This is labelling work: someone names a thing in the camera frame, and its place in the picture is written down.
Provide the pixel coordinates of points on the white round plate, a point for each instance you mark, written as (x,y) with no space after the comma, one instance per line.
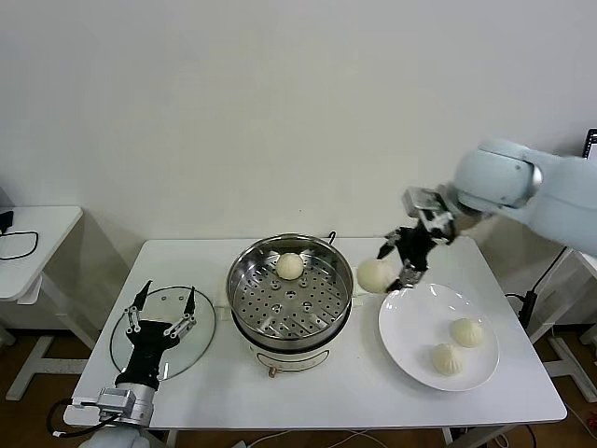
(406,336)

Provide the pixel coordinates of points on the white electric cooker pot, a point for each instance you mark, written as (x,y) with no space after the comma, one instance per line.
(289,359)

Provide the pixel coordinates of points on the white steamed baozi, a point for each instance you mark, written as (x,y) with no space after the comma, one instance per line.
(467,333)
(447,359)
(289,266)
(373,275)

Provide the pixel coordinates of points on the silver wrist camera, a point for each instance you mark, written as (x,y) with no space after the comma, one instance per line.
(426,200)
(114,401)

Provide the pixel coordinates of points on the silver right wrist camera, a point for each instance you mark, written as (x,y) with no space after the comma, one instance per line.
(426,200)

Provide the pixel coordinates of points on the stainless steel steamer basket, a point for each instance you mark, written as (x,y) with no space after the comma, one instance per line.
(317,289)

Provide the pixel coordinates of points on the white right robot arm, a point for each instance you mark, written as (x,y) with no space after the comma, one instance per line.
(503,177)

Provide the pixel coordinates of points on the open dark laptop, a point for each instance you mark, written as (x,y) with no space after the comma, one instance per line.
(592,144)

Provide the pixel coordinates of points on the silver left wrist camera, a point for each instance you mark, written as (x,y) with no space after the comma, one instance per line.
(114,401)

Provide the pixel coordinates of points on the round glass pot lid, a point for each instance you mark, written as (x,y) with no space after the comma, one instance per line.
(196,326)

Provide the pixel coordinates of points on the white desk with laptop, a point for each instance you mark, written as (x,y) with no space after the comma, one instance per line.
(587,270)

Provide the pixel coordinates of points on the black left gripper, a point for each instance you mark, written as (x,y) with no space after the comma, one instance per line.
(147,347)

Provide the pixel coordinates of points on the white side desk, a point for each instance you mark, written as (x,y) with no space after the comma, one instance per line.
(46,233)

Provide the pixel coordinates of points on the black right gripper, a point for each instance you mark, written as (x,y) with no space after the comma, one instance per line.
(415,247)

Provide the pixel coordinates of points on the black power adapter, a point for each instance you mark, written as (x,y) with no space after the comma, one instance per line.
(5,219)

